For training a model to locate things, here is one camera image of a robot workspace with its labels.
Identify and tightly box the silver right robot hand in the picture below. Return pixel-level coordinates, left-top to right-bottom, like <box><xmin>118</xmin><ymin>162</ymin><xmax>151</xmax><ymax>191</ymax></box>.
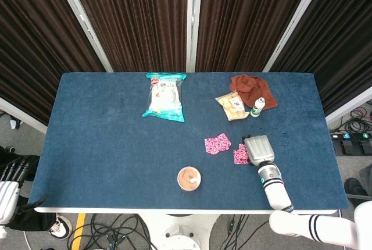
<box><xmin>241</xmin><ymin>134</ymin><xmax>277</xmax><ymax>167</ymax></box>

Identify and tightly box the pink patterned card stack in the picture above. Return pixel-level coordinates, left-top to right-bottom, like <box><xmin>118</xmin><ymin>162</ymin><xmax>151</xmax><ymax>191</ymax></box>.
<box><xmin>204</xmin><ymin>133</ymin><xmax>233</xmax><ymax>156</ymax></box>
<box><xmin>233</xmin><ymin>144</ymin><xmax>251</xmax><ymax>166</ymax></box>

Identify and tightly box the white bottle green label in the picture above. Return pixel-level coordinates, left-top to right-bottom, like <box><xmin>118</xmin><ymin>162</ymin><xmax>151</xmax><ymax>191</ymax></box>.
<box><xmin>250</xmin><ymin>97</ymin><xmax>266</xmax><ymax>119</ymax></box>

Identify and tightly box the clear bag of chips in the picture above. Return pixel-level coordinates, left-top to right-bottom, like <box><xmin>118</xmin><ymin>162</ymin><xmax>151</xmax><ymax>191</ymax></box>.
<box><xmin>214</xmin><ymin>91</ymin><xmax>249</xmax><ymax>122</ymax></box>

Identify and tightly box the brown cloth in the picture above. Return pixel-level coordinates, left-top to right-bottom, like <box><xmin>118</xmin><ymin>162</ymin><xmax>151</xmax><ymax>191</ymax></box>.
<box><xmin>229</xmin><ymin>74</ymin><xmax>278</xmax><ymax>110</ymax></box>

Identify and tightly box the clear jar of rubber bands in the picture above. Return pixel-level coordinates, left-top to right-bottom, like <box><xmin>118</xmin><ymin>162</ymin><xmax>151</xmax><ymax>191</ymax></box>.
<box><xmin>177</xmin><ymin>166</ymin><xmax>202</xmax><ymax>192</ymax></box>

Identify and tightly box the teal snack bag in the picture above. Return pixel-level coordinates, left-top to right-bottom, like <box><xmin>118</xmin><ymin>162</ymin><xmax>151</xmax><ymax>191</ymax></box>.
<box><xmin>141</xmin><ymin>72</ymin><xmax>187</xmax><ymax>123</ymax></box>

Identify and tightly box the brown pleated curtain panel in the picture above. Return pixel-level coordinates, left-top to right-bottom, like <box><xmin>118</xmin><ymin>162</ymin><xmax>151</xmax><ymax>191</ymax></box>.
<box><xmin>195</xmin><ymin>0</ymin><xmax>317</xmax><ymax>73</ymax></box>
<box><xmin>65</xmin><ymin>0</ymin><xmax>189</xmax><ymax>73</ymax></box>
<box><xmin>0</xmin><ymin>0</ymin><xmax>107</xmax><ymax>126</ymax></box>
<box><xmin>271</xmin><ymin>0</ymin><xmax>372</xmax><ymax>117</ymax></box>

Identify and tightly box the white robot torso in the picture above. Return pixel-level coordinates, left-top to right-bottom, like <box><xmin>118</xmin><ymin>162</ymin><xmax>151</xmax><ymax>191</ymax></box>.
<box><xmin>353</xmin><ymin>202</ymin><xmax>372</xmax><ymax>250</ymax></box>

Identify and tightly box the blue fabric table cover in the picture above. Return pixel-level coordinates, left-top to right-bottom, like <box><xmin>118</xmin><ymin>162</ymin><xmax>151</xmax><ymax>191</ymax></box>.
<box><xmin>28</xmin><ymin>72</ymin><xmax>349</xmax><ymax>212</ymax></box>

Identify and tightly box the yellow floor tape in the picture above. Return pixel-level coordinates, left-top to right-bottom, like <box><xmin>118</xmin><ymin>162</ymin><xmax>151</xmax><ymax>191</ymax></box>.
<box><xmin>71</xmin><ymin>212</ymin><xmax>87</xmax><ymax>250</ymax></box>

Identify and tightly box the white sneaker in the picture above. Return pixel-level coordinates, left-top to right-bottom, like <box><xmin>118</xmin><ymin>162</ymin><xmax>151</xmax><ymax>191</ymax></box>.
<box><xmin>48</xmin><ymin>213</ymin><xmax>73</xmax><ymax>241</ymax></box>

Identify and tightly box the black trouser leg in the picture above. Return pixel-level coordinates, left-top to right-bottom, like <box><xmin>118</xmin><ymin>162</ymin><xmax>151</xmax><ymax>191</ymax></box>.
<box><xmin>5</xmin><ymin>203</ymin><xmax>58</xmax><ymax>232</ymax></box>

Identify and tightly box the black cable bundle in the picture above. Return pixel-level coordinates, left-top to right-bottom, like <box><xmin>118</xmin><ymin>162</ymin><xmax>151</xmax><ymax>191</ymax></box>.
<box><xmin>217</xmin><ymin>214</ymin><xmax>271</xmax><ymax>250</ymax></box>
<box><xmin>331</xmin><ymin>103</ymin><xmax>372</xmax><ymax>134</ymax></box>
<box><xmin>66</xmin><ymin>213</ymin><xmax>163</xmax><ymax>250</ymax></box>

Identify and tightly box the white partition post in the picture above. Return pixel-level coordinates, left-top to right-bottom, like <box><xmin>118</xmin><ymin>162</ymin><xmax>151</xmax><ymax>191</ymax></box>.
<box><xmin>51</xmin><ymin>0</ymin><xmax>113</xmax><ymax>73</ymax></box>
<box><xmin>0</xmin><ymin>96</ymin><xmax>49</xmax><ymax>134</ymax></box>
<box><xmin>262</xmin><ymin>0</ymin><xmax>332</xmax><ymax>73</ymax></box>
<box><xmin>324</xmin><ymin>87</ymin><xmax>372</xmax><ymax>125</ymax></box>
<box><xmin>185</xmin><ymin>0</ymin><xmax>203</xmax><ymax>73</ymax></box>

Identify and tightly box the white pedestal base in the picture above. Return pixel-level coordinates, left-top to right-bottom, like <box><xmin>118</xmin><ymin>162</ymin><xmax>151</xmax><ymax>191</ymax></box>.
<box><xmin>139</xmin><ymin>213</ymin><xmax>219</xmax><ymax>250</ymax></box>

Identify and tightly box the white table frame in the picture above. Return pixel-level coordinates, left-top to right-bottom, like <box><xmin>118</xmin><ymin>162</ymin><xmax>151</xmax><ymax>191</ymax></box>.
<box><xmin>34</xmin><ymin>206</ymin><xmax>339</xmax><ymax>216</ymax></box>

